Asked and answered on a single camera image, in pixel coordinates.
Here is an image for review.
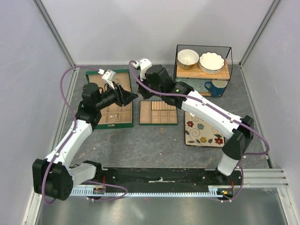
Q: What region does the blue enamel mug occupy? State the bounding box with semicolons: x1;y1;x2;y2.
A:
204;80;228;98

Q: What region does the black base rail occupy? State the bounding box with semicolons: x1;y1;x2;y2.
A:
70;166;244;188

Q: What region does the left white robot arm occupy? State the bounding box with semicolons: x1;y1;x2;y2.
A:
32;82;138;201

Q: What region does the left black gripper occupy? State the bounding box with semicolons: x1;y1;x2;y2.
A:
95;81;138;110

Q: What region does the black wire shelf rack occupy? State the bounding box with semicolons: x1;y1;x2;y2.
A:
173;45;233;96

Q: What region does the cream floral bowl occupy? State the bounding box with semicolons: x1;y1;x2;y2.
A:
177;49;199;69

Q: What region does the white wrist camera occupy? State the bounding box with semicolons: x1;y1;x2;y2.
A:
98;69;116;90
129;58;152;81

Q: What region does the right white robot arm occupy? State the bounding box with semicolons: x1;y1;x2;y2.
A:
129;61;254;185

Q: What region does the light blue rectangular plate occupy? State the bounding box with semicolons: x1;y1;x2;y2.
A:
182;78;208;93

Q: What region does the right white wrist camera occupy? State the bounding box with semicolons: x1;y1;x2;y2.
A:
129;58;152;81

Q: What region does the green jewelry box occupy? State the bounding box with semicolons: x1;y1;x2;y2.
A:
85;69;134;129

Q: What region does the square floral plate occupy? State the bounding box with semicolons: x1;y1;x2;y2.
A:
184;112;225;148

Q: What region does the white scalloped bowl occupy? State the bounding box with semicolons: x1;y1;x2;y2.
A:
199;52;225;75

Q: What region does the grey cable duct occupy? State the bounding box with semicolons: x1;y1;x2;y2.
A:
70;185;234;198

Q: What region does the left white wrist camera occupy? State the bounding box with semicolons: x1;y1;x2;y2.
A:
98;69;116;90

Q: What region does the green jewelry tray insert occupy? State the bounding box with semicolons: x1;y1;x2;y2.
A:
139;100;178;126

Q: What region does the silver pearl bangle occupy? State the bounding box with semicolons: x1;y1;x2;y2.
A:
106;114;120;123

